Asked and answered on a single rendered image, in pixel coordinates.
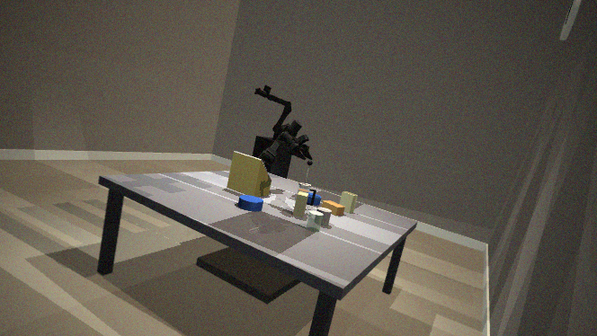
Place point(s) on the orange rectangular block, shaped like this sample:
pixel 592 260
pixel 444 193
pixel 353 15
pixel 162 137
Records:
pixel 336 209

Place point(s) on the glass french press with black plunger knob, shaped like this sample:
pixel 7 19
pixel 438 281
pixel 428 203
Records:
pixel 304 187

